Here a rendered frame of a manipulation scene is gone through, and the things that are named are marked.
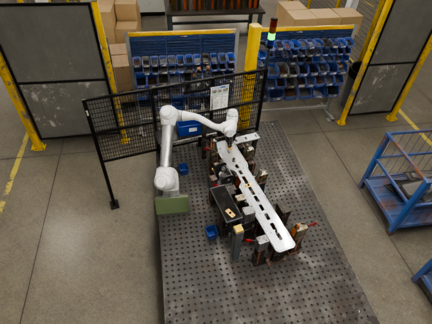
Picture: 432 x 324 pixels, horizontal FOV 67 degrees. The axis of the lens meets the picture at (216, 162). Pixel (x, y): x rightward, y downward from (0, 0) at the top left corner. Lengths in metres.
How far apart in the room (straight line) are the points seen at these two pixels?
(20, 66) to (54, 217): 1.83
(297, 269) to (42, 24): 3.62
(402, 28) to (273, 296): 3.92
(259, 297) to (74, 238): 2.25
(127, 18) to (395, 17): 4.55
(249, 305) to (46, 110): 3.55
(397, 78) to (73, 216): 4.98
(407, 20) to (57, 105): 4.73
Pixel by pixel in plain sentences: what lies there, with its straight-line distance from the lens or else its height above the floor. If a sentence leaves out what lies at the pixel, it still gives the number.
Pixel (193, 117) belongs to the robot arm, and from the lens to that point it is 3.06.
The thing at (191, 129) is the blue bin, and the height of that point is 1.11.
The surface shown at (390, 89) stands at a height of 0.60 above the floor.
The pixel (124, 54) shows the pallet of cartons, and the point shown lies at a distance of 5.72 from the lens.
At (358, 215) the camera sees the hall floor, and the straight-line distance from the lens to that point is 4.49.
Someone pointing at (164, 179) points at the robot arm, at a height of 1.17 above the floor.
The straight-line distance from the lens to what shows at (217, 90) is 3.51.
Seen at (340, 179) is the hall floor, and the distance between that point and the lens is 4.81.
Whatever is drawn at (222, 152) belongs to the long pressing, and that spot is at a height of 1.00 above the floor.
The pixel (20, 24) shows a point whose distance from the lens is 4.37.
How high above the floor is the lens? 3.27
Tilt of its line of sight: 45 degrees down
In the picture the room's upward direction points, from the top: 3 degrees clockwise
